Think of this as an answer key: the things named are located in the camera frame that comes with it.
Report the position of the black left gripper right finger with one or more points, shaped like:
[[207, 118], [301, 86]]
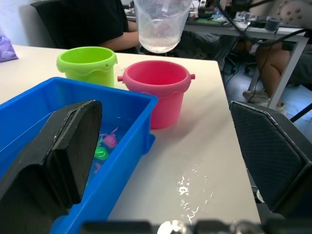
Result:
[[270, 151]]

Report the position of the pink plastic bucket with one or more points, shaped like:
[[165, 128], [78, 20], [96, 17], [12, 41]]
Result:
[[158, 92]]

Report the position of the green plastic bucket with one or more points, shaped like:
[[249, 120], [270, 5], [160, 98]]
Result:
[[90, 67]]

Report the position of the purple patterned bag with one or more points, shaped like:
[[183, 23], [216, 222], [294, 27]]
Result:
[[6, 50]]

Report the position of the green toy fish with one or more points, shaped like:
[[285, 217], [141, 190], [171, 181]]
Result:
[[101, 153]]

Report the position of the white desk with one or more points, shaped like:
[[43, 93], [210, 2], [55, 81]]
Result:
[[246, 30]]

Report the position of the blue plastic tub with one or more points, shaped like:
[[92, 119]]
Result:
[[117, 136]]

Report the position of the person in black shirt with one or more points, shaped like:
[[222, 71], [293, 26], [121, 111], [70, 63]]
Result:
[[92, 24]]

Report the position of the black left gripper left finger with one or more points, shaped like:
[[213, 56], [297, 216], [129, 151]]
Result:
[[48, 161]]

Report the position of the seated person in shorts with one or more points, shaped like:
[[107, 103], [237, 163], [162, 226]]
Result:
[[280, 53]]

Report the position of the clear plastic cup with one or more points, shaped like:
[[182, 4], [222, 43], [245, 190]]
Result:
[[162, 24]]

